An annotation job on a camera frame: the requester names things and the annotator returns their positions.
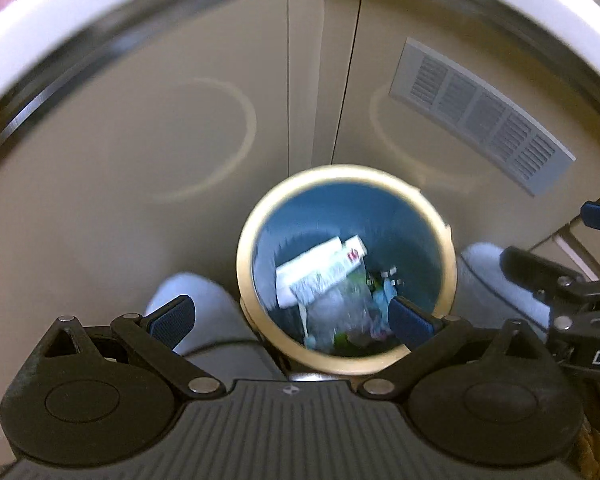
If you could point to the person's right foot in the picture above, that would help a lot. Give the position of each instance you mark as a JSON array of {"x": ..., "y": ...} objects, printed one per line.
[{"x": 485, "y": 275}]

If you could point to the light blue glove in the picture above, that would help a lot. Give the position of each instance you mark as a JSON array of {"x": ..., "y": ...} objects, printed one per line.
[{"x": 382, "y": 305}]

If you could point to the blue bin with tan rim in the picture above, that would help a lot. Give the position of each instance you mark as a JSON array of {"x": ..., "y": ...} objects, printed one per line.
[{"x": 340, "y": 200}]

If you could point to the light blue printed box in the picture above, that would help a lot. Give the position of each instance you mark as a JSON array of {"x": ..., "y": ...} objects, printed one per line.
[{"x": 315, "y": 270}]

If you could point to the beige cabinet door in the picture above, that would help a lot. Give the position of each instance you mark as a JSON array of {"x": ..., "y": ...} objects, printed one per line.
[
  {"x": 380, "y": 35},
  {"x": 130, "y": 135}
]

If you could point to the grey cabinet vent grille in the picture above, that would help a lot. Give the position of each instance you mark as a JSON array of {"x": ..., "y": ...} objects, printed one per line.
[{"x": 480, "y": 110}]

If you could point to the person's foot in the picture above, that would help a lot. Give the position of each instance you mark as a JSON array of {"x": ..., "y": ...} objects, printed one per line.
[
  {"x": 220, "y": 320},
  {"x": 485, "y": 275}
]

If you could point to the person's left foot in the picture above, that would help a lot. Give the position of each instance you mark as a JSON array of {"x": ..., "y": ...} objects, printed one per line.
[{"x": 220, "y": 320}]

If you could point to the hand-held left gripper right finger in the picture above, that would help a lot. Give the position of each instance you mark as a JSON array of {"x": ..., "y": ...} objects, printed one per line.
[{"x": 407, "y": 321}]

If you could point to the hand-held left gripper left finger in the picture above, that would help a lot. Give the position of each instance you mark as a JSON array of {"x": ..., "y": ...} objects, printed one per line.
[{"x": 172, "y": 319}]

